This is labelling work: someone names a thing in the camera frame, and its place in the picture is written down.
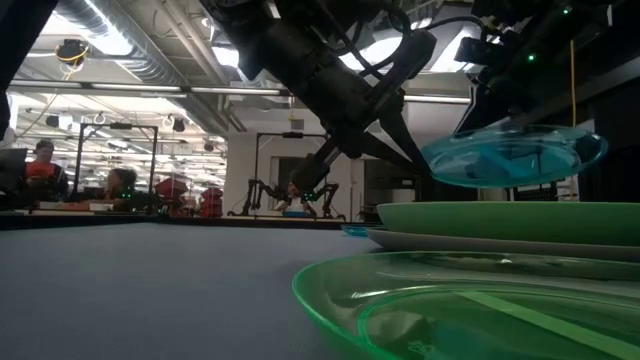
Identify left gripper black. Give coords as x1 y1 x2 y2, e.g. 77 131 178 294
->
289 28 437 194

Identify blue-gray table mat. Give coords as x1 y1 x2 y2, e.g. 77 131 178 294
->
0 222 396 360

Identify large green bowl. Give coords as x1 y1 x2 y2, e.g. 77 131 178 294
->
364 227 640 264

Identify dark monitor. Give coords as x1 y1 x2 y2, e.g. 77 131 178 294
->
0 148 27 194

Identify black metal rig frame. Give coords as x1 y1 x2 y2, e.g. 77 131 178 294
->
254 131 330 201
73 122 159 201

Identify black equipment cart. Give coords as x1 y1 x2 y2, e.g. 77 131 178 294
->
504 182 561 203

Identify black stacked cases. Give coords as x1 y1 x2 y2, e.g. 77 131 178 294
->
413 172 481 204

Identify long ceiling light strip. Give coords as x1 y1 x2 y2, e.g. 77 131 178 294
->
7 79 474 106

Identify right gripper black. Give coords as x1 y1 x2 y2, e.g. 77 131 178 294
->
453 35 566 135

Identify green transparent small plate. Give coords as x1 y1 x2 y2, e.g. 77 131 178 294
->
291 249 640 360

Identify white flat box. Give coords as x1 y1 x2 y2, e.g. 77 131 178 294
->
37 200 115 212

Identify dark tall cabinet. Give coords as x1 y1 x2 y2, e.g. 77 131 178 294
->
577 144 640 203

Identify person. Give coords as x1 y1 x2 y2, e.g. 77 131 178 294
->
23 139 70 204
102 167 141 211
277 184 316 217

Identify blue transparent small plate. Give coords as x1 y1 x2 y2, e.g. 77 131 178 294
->
341 223 387 238
420 123 610 190

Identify large green opaque plate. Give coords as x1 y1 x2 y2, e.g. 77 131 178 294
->
375 200 640 248

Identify yellow hanging cable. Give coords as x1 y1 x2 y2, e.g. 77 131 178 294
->
569 38 578 129

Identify black ceiling-hung device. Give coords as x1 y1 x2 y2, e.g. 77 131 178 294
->
54 38 91 66

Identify dark shelving unit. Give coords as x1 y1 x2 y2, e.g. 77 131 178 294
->
362 158 419 224

